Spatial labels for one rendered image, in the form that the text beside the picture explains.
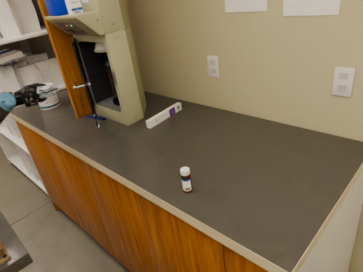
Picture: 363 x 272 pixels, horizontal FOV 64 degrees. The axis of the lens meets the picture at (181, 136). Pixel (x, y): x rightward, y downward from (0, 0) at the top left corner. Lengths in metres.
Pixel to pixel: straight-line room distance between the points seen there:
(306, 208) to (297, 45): 0.67
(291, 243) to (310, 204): 0.17
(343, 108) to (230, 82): 0.55
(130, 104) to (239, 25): 0.66
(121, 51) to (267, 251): 1.09
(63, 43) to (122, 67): 0.40
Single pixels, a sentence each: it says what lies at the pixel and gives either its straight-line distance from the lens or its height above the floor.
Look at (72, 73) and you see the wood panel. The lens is 1.79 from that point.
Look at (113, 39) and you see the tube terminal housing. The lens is 1.47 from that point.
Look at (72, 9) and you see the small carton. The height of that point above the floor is 1.53.
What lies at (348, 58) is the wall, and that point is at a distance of 1.28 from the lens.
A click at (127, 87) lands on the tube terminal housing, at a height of 1.14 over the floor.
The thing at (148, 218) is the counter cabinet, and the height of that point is 0.73.
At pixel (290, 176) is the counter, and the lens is 1.10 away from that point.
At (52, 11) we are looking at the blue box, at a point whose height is 1.53.
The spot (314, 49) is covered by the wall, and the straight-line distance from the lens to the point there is 1.31.
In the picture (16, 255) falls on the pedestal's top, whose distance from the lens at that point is 1.06.
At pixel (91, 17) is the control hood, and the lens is 1.41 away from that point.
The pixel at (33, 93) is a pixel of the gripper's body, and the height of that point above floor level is 1.22.
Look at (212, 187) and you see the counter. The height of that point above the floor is 0.94.
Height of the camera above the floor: 1.60
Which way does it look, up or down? 28 degrees down
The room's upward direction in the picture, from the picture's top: 9 degrees counter-clockwise
